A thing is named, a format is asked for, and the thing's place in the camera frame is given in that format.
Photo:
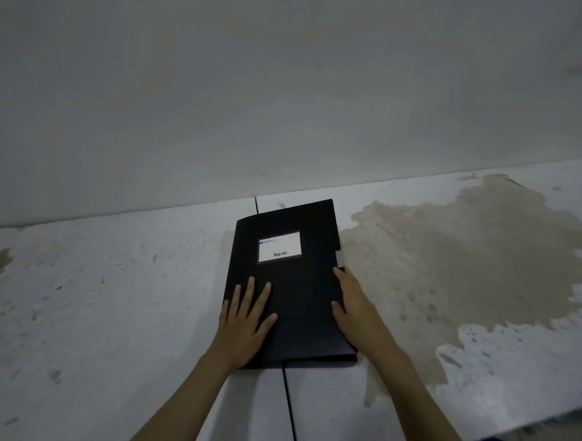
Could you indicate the person's left little finger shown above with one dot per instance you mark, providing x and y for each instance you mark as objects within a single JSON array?
[{"x": 224, "y": 314}]

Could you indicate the black document folder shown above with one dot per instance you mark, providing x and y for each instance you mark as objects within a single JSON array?
[{"x": 301, "y": 285}]

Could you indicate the person's right thumb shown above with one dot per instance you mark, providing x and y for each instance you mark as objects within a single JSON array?
[{"x": 339, "y": 314}]

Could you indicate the person's right forearm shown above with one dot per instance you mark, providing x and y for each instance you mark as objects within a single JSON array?
[{"x": 414, "y": 400}]

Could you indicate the person's left hand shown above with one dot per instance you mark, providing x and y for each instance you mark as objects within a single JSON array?
[{"x": 238, "y": 335}]

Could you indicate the person's left middle finger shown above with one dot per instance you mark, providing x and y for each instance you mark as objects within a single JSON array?
[{"x": 248, "y": 296}]

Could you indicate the person's left thumb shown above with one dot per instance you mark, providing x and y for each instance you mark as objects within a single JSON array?
[{"x": 268, "y": 325}]

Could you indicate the person's right hand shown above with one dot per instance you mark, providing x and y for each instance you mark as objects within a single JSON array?
[{"x": 360, "y": 320}]

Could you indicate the person's left forearm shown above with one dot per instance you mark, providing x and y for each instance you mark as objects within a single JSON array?
[{"x": 183, "y": 410}]

